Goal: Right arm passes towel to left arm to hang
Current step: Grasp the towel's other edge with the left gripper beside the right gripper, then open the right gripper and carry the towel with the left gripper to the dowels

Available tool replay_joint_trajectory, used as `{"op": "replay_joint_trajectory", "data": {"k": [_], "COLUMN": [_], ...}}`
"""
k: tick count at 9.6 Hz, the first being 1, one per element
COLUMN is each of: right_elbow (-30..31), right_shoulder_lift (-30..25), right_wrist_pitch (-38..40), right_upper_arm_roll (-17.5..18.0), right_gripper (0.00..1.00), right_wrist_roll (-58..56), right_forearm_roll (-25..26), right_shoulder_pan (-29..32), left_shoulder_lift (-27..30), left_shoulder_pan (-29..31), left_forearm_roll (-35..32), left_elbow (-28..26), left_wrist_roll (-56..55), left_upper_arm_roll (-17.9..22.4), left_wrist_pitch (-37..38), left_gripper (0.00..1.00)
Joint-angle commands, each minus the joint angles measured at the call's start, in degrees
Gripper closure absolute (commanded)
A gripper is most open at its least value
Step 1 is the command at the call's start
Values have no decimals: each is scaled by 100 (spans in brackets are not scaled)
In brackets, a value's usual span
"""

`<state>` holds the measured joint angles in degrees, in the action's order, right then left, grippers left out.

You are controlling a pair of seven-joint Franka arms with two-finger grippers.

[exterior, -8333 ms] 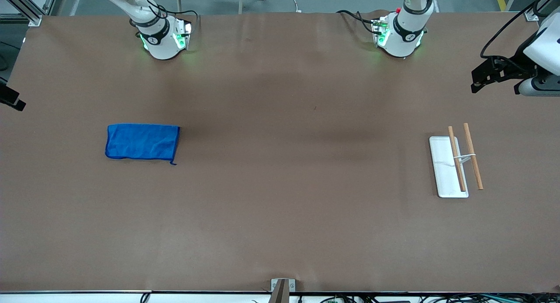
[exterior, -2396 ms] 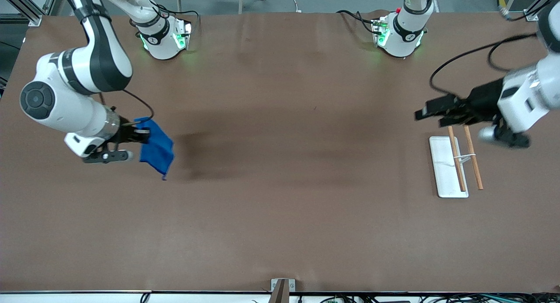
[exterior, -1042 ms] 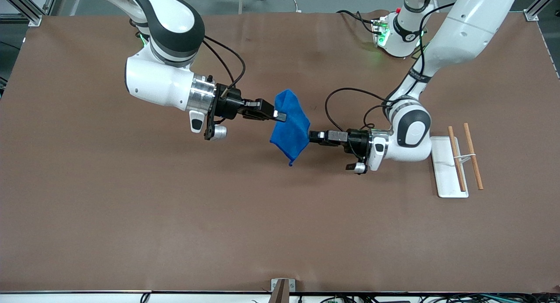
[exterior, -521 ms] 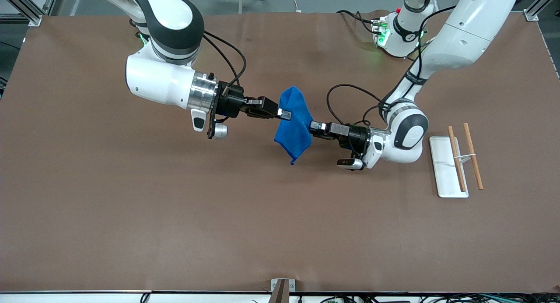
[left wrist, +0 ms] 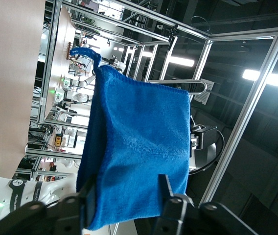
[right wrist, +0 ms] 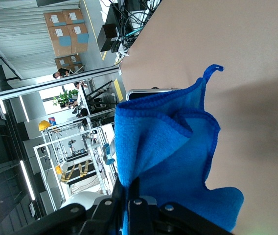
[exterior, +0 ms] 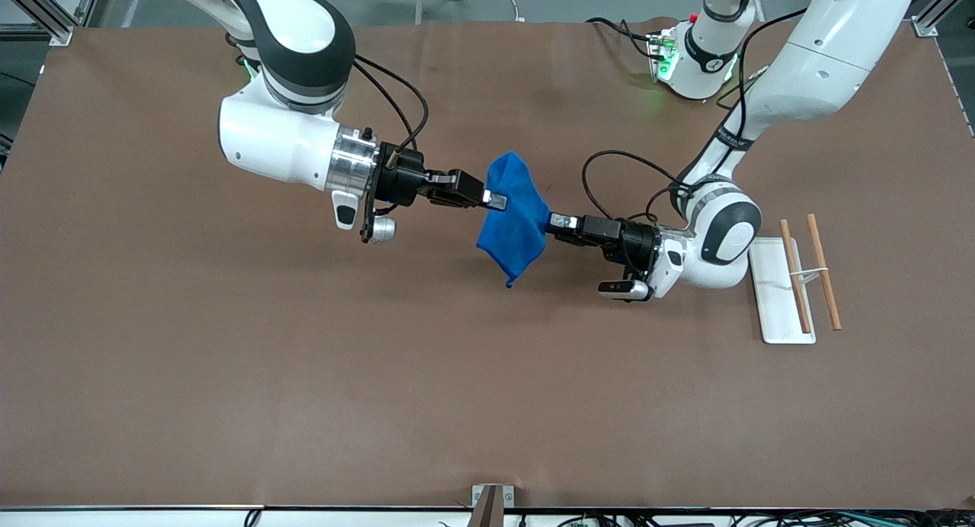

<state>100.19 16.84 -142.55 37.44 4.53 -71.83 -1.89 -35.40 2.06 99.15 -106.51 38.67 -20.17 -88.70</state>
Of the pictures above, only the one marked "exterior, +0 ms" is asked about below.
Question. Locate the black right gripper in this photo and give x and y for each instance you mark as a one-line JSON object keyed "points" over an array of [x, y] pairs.
{"points": [[401, 178]]}

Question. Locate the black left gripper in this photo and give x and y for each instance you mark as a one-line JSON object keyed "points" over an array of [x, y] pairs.
{"points": [[638, 244]]}

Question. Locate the blue microfibre towel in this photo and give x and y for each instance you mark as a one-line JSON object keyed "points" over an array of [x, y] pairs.
{"points": [[510, 222]]}

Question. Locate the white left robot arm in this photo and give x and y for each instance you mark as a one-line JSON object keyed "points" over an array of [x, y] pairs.
{"points": [[823, 55]]}

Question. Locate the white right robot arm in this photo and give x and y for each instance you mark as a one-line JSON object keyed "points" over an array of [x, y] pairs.
{"points": [[274, 138]]}

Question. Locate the beige furniture leg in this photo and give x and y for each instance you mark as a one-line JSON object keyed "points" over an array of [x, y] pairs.
{"points": [[419, 1]]}

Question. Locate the white rack base tray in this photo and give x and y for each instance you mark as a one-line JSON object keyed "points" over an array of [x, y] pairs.
{"points": [[771, 298]]}

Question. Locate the wooden rack rod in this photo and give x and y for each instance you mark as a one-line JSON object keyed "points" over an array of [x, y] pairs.
{"points": [[795, 277], [824, 272]]}

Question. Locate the grey metal mounting bracket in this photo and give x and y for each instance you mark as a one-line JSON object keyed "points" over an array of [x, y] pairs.
{"points": [[509, 495]]}

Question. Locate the brown camera post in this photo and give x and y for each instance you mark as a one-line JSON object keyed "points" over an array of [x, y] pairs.
{"points": [[487, 508]]}

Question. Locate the aluminium frame profile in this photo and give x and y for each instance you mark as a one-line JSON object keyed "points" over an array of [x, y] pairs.
{"points": [[925, 24], [38, 9]]}

